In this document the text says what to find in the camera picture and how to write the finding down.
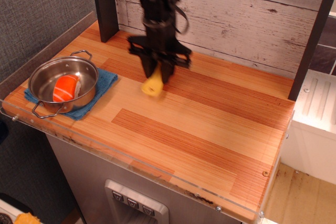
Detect orange salmon sushi toy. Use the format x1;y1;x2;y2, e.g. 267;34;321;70
52;74;81;102

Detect dark grey post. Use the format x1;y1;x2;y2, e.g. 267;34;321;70
95;0;119;42
288;0;334;101

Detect yellow brush white bristles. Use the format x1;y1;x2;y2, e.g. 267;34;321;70
141;64;164;97

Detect yellow object bottom left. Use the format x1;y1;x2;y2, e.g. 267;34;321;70
14;213;41;224

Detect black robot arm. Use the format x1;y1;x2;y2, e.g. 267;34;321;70
128;0;191;83

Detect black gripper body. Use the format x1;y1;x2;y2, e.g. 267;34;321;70
128;24;192;68

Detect dark grey right post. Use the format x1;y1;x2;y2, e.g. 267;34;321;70
288;0;334;101

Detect silver dispenser panel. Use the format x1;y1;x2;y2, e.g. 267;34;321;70
104;179;170;223

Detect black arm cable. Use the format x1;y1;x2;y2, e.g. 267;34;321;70
170;1;190;35

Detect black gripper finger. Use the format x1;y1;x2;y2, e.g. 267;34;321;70
141;52;159;78
161;61;175;83

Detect dark grey left post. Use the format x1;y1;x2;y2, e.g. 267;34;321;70
95;0;119;42

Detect blue folded cloth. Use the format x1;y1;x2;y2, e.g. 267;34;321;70
24;68;118;121

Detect clear acrylic edge guard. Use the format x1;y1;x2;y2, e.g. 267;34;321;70
3;95;294;223

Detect silver pot with handles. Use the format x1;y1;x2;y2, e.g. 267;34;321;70
28;50;99;119

